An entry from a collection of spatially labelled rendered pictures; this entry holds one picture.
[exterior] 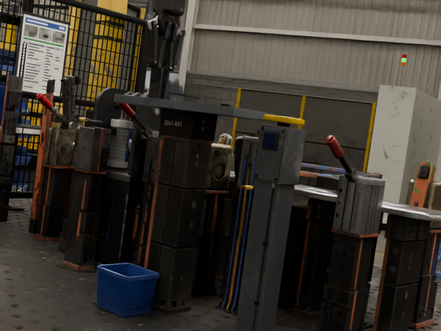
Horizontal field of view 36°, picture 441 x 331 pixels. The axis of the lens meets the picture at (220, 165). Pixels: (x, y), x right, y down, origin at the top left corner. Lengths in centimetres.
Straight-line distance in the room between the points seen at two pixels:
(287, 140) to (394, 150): 834
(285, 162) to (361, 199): 19
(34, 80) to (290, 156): 160
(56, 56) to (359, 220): 171
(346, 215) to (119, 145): 70
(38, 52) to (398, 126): 739
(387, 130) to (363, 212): 828
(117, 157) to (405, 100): 801
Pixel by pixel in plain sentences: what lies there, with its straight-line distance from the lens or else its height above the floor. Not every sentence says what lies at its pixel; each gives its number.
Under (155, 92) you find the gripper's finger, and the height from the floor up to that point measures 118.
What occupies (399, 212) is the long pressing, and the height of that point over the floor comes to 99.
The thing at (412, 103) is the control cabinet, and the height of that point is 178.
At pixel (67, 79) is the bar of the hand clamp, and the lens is 215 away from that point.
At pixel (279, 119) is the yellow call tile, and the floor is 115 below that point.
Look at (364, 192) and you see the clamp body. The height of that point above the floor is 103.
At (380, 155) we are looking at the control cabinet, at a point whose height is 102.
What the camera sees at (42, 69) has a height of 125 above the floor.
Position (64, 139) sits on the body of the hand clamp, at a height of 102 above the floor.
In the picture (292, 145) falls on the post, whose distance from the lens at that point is 133.
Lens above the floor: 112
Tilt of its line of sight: 3 degrees down
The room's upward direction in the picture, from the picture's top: 8 degrees clockwise
